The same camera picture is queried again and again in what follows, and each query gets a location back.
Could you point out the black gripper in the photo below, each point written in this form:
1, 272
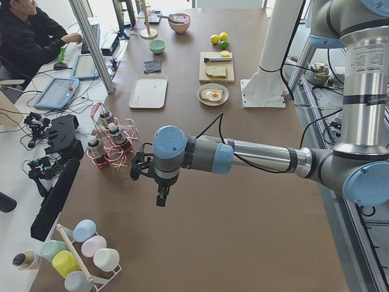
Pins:
163, 183

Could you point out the white round plate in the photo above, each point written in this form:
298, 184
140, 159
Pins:
213, 86

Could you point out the bread slice with egg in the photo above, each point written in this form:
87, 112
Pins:
212, 95

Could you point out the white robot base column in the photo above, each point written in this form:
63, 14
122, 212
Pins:
265, 88

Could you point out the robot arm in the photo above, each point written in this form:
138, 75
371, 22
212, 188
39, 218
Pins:
357, 166

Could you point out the beige serving tray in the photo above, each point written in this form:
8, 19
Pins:
148, 92

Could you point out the white cup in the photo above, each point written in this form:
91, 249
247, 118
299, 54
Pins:
107, 259

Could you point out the tea bottle middle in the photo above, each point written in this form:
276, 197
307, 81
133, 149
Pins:
116, 134

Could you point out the tea bottle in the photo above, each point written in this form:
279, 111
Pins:
116, 134
94, 146
106, 118

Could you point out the tea bottle front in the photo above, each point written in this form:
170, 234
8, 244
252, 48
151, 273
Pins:
94, 146

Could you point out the pink cup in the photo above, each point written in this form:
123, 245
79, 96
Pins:
92, 245

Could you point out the tea bottle back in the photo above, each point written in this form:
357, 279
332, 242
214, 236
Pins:
106, 118

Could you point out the yellow cup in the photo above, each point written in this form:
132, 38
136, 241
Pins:
65, 263

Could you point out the grey blue cup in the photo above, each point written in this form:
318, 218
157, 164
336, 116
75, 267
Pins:
76, 282

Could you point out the green cup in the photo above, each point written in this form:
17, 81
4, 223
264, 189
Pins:
51, 248

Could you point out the grey folded cloth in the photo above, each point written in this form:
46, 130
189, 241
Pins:
152, 66

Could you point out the bamboo cutting board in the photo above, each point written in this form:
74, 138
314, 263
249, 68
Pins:
202, 67

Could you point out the steel muddler black tip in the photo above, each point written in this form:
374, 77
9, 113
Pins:
217, 59

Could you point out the blue teach pendant near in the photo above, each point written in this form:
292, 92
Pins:
57, 94

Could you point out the blue teach pendant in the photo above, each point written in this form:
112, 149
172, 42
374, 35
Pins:
57, 94
84, 68

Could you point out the blue teach pendant far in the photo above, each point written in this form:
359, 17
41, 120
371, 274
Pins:
84, 68

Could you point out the mint green bowl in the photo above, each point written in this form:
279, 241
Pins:
157, 46

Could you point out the half lemon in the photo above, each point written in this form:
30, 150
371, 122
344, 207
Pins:
225, 54

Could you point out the wooden mug tree stand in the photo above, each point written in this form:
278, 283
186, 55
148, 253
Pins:
148, 33

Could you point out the green lime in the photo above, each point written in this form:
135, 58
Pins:
224, 44

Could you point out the pink bowl with ice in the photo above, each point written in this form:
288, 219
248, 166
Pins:
181, 28

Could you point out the yellow lemon near lime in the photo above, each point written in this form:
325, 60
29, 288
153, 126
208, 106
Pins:
223, 36

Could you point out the metal ice scoop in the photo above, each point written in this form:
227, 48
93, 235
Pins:
173, 18

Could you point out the seated person black jacket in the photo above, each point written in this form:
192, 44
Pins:
30, 38

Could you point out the copper wire bottle rack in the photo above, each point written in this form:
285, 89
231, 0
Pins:
114, 156

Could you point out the white wire cup rack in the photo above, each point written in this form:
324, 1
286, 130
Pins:
101, 278

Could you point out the wooden rack handle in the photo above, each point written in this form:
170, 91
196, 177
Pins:
74, 252

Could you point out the aluminium frame post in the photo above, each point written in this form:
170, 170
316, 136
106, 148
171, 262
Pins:
82, 19

